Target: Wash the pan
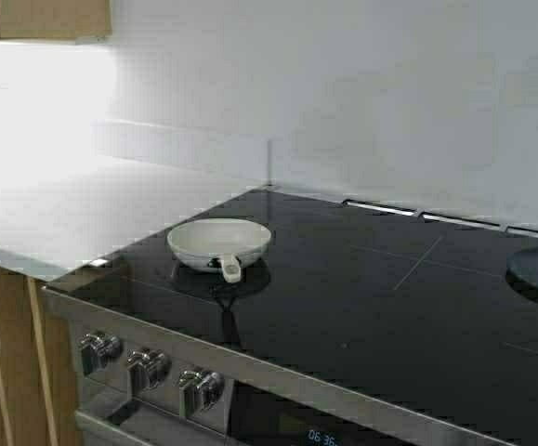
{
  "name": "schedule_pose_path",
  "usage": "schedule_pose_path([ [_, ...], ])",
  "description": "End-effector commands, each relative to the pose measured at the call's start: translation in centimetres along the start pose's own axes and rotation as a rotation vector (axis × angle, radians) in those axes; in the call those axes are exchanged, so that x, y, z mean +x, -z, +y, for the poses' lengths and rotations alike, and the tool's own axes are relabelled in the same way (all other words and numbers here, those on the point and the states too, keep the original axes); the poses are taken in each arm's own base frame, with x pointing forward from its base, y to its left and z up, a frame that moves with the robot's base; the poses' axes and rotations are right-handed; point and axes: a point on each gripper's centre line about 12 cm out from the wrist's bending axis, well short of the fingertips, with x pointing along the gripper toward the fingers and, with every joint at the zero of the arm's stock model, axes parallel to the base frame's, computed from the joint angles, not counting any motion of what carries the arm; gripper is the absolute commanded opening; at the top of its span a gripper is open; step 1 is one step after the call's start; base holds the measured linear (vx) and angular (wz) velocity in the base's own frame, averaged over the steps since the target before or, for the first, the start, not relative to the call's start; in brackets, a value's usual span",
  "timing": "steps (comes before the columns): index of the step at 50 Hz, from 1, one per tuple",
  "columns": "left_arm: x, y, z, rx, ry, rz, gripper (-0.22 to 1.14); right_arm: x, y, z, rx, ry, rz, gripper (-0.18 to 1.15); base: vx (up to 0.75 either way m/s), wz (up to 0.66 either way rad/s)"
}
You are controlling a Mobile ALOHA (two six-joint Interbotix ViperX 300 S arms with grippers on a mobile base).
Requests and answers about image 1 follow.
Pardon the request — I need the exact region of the white frying pan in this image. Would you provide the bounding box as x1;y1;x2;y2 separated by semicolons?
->
166;218;272;283

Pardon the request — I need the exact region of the stainless steel stove range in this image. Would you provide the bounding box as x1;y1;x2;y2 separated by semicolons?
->
42;190;538;445

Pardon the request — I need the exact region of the right stove control knob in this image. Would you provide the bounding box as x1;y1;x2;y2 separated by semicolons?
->
177;369;225;418

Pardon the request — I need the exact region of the stove control knob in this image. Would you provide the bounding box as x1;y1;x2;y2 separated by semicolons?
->
177;369;225;418
126;348;171;396
79;331;123;376

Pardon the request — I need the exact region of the middle stove control knob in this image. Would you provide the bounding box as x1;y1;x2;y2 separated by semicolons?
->
126;348;171;396

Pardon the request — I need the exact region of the left stove control knob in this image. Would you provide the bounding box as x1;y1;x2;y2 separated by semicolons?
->
79;331;123;376

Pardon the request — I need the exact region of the wooden upper cabinet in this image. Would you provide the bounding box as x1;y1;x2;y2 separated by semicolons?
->
0;0;112;41

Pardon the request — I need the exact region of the wooden cabinet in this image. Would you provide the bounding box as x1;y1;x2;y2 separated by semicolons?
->
0;268;84;445
0;0;112;41

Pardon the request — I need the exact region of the wooden lower cabinet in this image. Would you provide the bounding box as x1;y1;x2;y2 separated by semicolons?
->
0;268;84;445

